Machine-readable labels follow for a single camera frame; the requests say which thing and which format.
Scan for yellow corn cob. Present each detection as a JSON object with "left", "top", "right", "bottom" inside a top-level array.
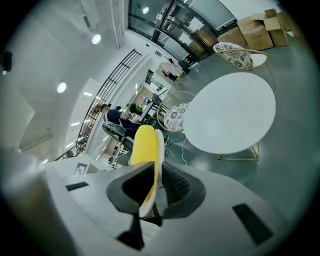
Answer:
[{"left": 130, "top": 124, "right": 161, "bottom": 209}]

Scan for gold wire chair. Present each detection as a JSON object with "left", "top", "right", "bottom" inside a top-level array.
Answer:
[
  {"left": 212, "top": 41, "right": 278, "bottom": 99},
  {"left": 156, "top": 91, "right": 197, "bottom": 134}
]

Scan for grey mesh office chair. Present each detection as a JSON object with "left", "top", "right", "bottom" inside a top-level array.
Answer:
[{"left": 101, "top": 121, "right": 135, "bottom": 154}]

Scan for open cardboard box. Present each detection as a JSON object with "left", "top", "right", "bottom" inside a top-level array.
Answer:
[{"left": 249, "top": 8, "right": 291, "bottom": 48}]

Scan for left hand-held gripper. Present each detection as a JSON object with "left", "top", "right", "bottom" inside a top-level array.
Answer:
[{"left": 46, "top": 156, "right": 115, "bottom": 177}]

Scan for white power cable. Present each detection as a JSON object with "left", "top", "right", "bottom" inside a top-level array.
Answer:
[{"left": 180, "top": 136, "right": 189, "bottom": 166}]

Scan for black metal railing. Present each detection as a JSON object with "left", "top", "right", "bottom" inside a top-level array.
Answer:
[{"left": 54, "top": 48, "right": 144, "bottom": 161}]

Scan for black framed glass doors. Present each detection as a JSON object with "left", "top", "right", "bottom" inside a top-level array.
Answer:
[{"left": 127, "top": 0, "right": 238, "bottom": 64}]

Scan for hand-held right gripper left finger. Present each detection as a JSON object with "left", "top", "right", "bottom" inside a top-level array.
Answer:
[{"left": 106, "top": 161, "right": 156, "bottom": 215}]

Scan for round white table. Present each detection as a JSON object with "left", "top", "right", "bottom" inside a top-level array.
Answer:
[{"left": 183, "top": 72, "right": 277, "bottom": 161}]

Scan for clothes rack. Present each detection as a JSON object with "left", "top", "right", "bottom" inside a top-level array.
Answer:
[{"left": 159, "top": 58, "right": 186, "bottom": 81}]

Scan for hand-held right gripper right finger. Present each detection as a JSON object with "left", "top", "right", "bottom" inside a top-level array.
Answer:
[{"left": 157, "top": 161, "right": 207, "bottom": 218}]

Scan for closed cardboard box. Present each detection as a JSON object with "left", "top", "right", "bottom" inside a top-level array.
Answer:
[
  {"left": 236, "top": 18, "right": 275, "bottom": 51},
  {"left": 216, "top": 26, "right": 247, "bottom": 49}
]

